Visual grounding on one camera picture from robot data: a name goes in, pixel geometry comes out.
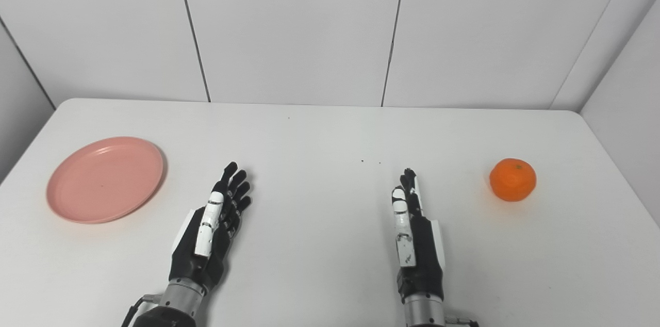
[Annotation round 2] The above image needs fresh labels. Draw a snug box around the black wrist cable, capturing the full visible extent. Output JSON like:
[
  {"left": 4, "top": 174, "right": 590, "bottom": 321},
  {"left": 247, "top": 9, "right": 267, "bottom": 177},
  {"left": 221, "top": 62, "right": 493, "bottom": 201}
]
[
  {"left": 444, "top": 315, "right": 480, "bottom": 327},
  {"left": 122, "top": 293, "right": 163, "bottom": 327}
]

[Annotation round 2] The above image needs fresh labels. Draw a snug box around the orange fruit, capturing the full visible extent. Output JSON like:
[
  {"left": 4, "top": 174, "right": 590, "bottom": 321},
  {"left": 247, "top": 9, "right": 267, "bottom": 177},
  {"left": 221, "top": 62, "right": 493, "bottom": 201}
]
[{"left": 489, "top": 158, "right": 537, "bottom": 202}]

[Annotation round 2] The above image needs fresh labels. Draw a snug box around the pink round plate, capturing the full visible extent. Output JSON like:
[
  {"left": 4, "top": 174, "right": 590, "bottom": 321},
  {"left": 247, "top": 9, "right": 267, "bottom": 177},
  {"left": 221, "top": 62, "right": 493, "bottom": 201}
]
[{"left": 46, "top": 136, "right": 166, "bottom": 224}]

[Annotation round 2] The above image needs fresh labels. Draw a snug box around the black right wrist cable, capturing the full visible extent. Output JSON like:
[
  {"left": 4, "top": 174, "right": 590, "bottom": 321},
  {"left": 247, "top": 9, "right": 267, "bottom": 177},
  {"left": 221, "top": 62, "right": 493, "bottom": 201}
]
[{"left": 444, "top": 315, "right": 480, "bottom": 327}]

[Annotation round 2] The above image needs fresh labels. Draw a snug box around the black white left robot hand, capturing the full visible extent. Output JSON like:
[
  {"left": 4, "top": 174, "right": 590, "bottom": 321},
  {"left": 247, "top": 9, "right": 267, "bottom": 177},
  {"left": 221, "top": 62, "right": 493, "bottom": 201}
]
[{"left": 169, "top": 162, "right": 253, "bottom": 292}]

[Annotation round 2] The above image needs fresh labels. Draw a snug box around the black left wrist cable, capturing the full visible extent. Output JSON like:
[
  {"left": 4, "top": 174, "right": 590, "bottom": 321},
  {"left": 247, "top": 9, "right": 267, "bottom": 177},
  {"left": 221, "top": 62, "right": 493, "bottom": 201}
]
[{"left": 122, "top": 293, "right": 163, "bottom": 327}]

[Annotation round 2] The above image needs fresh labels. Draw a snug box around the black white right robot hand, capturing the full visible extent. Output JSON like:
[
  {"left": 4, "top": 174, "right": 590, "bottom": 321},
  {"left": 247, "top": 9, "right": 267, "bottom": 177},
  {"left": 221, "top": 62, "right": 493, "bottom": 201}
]
[{"left": 391, "top": 168, "right": 447, "bottom": 303}]

